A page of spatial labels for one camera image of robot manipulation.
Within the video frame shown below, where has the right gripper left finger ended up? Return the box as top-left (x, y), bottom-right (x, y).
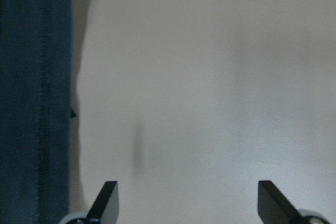
top-left (84, 181), bottom-right (119, 224)

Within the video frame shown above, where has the black printed t-shirt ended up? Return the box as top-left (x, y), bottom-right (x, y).
top-left (1, 0), bottom-right (72, 223)

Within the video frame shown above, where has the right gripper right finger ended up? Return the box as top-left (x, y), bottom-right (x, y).
top-left (258, 180), bottom-right (306, 224)

